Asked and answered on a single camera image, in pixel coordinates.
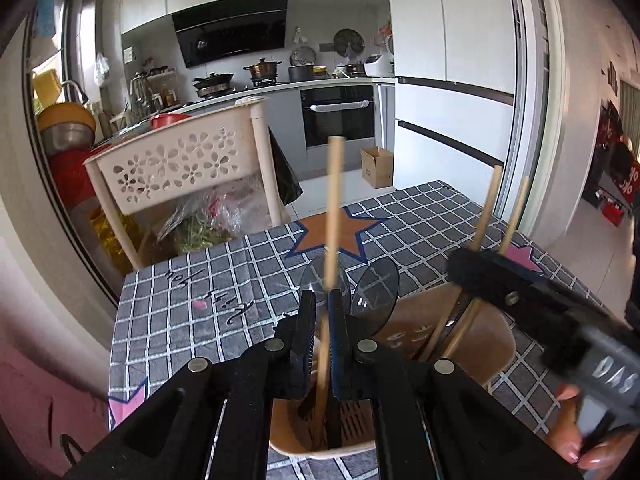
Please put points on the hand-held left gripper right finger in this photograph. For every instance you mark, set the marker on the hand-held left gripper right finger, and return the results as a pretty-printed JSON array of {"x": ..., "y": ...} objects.
[{"x": 337, "y": 340}]

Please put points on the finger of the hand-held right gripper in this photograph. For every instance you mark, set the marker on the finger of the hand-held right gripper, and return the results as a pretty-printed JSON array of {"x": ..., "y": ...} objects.
[{"x": 500, "y": 285}]

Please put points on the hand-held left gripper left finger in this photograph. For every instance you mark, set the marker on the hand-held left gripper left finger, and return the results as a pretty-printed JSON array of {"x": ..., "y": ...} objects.
[{"x": 307, "y": 340}]

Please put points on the beige plastic utensil holder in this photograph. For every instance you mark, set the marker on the beige plastic utensil holder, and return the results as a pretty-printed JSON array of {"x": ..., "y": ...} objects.
[{"x": 480, "y": 340}]

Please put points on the person's right hand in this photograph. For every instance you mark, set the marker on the person's right hand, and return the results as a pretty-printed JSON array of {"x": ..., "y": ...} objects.
[{"x": 575, "y": 435}]

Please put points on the grey checked star tablecloth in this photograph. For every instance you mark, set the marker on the grey checked star tablecloth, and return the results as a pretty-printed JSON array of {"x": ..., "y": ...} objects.
[{"x": 200, "y": 320}]

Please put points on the bag of green vegetables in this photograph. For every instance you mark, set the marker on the bag of green vegetables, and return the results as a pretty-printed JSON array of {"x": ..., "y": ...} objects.
[{"x": 210, "y": 220}]

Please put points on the cardboard box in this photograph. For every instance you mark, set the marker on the cardboard box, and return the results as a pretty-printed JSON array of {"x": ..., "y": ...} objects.
[{"x": 377, "y": 167}]

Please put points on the black plastic bag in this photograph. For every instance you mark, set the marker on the black plastic bag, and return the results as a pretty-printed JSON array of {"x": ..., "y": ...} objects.
[{"x": 285, "y": 170}]

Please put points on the black built-in oven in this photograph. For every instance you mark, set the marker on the black built-in oven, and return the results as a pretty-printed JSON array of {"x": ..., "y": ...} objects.
[{"x": 337, "y": 120}]

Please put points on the beige flower-cut trolley rack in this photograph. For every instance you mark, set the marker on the beige flower-cut trolley rack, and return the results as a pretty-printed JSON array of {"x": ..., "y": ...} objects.
[{"x": 175, "y": 160}]

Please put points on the yellow oil bottle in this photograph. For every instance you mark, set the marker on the yellow oil bottle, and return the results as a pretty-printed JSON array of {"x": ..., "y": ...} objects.
[{"x": 107, "y": 240}]

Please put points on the white refrigerator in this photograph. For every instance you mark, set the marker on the white refrigerator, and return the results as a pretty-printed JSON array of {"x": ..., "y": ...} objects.
[{"x": 450, "y": 60}]

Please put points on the white rice cooker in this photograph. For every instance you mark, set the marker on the white rice cooker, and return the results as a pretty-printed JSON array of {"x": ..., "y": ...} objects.
[{"x": 378, "y": 66}]

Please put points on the red bowl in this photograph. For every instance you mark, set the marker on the red bowl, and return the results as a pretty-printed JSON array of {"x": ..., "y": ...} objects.
[{"x": 170, "y": 121}]

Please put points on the dark cooking pot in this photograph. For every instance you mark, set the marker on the dark cooking pot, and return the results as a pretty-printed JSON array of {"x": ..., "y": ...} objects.
[{"x": 300, "y": 74}]

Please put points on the copper pot with lid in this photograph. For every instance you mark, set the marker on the copper pot with lid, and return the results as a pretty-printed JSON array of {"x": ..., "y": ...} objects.
[{"x": 262, "y": 70}]

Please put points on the pink plastic stool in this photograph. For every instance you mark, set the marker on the pink plastic stool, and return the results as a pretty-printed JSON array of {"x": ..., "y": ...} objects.
[{"x": 40, "y": 400}]

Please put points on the black wok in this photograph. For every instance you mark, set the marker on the black wok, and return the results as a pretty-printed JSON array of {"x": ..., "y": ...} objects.
[{"x": 214, "y": 81}]

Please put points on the steel pot lid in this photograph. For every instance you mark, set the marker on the steel pot lid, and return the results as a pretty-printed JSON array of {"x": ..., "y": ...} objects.
[{"x": 302, "y": 56}]

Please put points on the round steamer rack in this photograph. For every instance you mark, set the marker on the round steamer rack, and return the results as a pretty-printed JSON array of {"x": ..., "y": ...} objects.
[{"x": 347, "y": 42}]

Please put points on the red bucket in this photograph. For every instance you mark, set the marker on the red bucket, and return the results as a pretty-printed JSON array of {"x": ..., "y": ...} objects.
[{"x": 72, "y": 175}]

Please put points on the steel kettle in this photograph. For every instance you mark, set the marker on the steel kettle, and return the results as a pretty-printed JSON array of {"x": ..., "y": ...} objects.
[{"x": 141, "y": 91}]

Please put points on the steel basin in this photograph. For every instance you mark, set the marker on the steel basin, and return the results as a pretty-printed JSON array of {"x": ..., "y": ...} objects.
[{"x": 67, "y": 140}]

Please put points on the black range hood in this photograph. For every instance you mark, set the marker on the black range hood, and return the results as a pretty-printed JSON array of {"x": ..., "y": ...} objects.
[{"x": 230, "y": 30}]

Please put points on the orange basin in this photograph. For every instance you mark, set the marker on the orange basin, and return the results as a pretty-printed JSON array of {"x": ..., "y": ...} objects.
[{"x": 65, "y": 115}]

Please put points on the hanging clear plastic bag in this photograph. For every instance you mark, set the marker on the hanging clear plastic bag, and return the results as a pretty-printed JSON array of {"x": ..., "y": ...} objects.
[{"x": 102, "y": 70}]

